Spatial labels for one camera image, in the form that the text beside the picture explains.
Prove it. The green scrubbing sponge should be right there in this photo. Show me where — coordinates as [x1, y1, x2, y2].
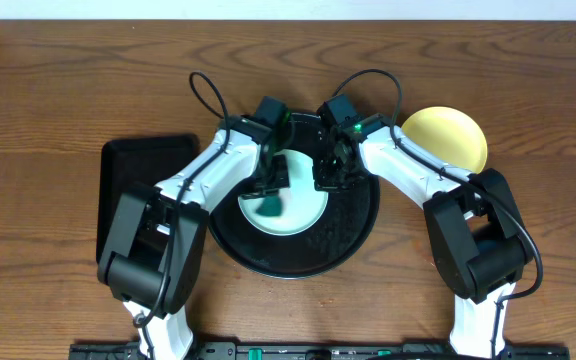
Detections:
[255, 195, 284, 217]

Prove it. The light green plate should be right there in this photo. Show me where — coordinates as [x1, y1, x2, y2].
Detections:
[238, 149, 328, 236]

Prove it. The yellow plate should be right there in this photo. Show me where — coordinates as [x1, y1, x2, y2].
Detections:
[402, 106, 488, 173]

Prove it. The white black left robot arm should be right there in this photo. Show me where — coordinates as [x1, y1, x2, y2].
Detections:
[97, 116, 295, 359]

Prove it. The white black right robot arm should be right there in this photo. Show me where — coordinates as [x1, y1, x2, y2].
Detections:
[313, 114, 541, 359]

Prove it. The round black serving tray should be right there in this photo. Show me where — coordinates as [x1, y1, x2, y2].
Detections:
[209, 112, 380, 279]

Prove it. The black rectangular sponge tray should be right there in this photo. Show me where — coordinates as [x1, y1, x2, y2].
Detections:
[96, 133, 200, 261]

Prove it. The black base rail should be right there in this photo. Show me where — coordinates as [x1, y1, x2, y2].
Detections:
[68, 342, 570, 360]

